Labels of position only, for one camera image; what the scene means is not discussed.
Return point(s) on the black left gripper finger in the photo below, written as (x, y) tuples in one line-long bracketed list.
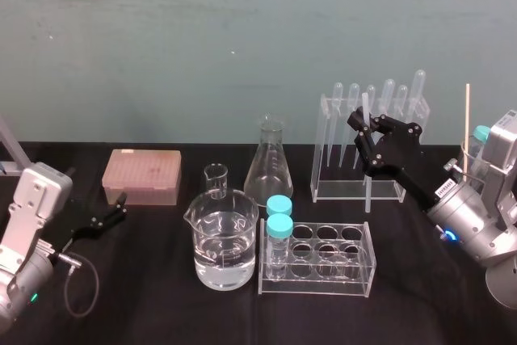
[(99, 225), (120, 202)]

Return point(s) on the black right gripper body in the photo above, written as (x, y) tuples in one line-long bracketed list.
[(400, 147)]

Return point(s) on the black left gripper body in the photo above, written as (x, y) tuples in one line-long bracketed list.
[(66, 240)]

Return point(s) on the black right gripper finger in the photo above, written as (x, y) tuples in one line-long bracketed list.
[(368, 151), (357, 119)]

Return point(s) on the clear stirring rod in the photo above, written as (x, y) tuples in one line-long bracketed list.
[(367, 199)]

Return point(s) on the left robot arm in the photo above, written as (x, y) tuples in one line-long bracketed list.
[(28, 215)]

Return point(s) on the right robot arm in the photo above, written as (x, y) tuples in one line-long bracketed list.
[(464, 211)]

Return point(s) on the clear plastic transfer pipette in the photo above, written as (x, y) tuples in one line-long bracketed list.
[(387, 94), (371, 96), (401, 98), (418, 86), (336, 98), (352, 98)]

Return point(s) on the pink translucent tip box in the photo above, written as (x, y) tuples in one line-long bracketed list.
[(141, 175)]

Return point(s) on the clear acrylic pipette rack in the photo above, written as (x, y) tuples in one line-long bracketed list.
[(355, 191)]

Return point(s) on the thin wooden stick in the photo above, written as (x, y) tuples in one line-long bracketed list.
[(467, 127)]

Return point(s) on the glass beaker holding stick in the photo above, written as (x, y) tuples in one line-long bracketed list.
[(474, 175)]

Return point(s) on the clear tube with teal cap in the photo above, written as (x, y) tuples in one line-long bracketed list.
[(279, 232), (278, 204), (482, 133)]

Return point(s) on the small glass beaker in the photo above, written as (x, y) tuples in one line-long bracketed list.
[(216, 179)]

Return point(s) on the glass conical flask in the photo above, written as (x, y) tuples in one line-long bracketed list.
[(268, 175)]

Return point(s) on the black table cloth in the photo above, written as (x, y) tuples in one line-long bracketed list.
[(161, 312)]

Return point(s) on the grey metal stand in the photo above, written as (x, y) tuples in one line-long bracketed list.
[(10, 147)]

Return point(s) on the large glass beaker with water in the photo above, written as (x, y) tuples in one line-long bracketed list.
[(222, 248)]

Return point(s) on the clear acrylic tube rack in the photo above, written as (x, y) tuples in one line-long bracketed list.
[(323, 264)]

